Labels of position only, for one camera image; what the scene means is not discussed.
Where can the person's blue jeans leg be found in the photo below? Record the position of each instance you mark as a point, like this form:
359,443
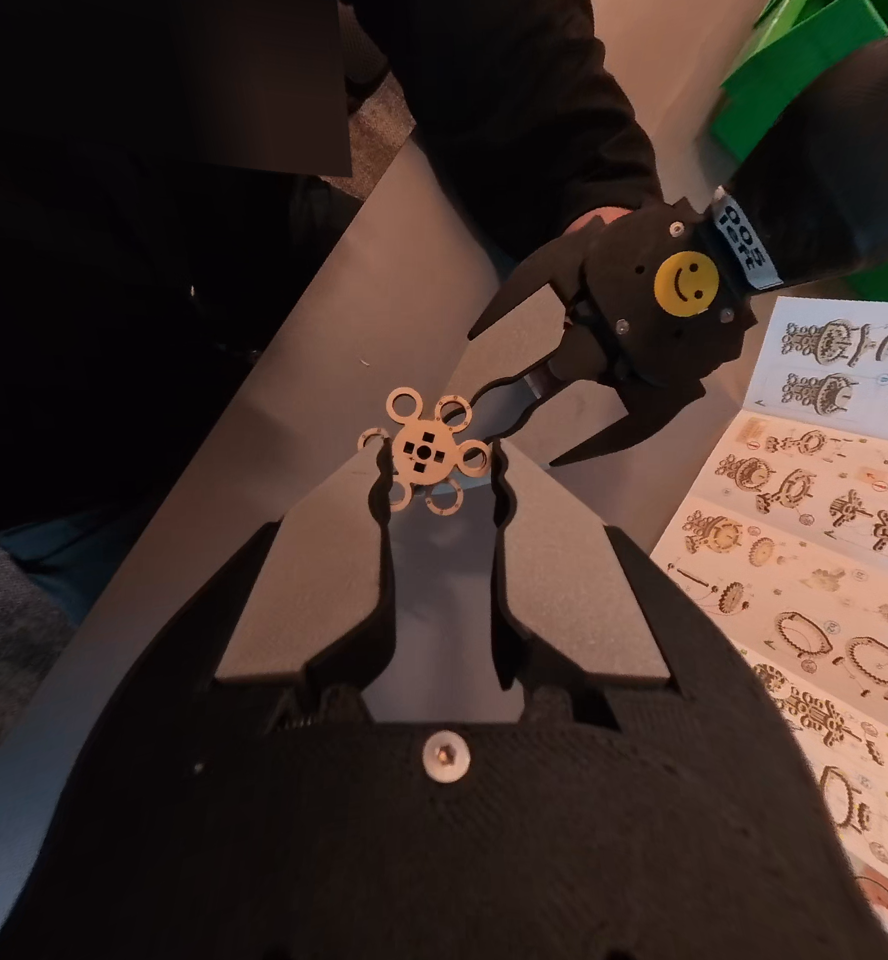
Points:
61,562

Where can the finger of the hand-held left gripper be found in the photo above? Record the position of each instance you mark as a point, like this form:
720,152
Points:
515,345
571,420

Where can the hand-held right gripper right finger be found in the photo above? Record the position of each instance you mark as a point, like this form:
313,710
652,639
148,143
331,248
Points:
579,592

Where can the folded illustrated instruction booklet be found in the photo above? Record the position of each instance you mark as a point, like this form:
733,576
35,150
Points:
804,540

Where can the person's left hand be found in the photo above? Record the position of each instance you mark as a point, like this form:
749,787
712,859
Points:
601,216

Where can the green plastic crate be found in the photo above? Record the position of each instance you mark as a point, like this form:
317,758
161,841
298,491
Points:
789,75

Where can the person's dark jacket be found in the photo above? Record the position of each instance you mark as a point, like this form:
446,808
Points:
113,337

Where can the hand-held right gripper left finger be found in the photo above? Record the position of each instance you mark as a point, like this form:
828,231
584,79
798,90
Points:
309,585

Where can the wooden shaft assembly with rings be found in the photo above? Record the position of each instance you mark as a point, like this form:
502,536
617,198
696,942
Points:
429,501

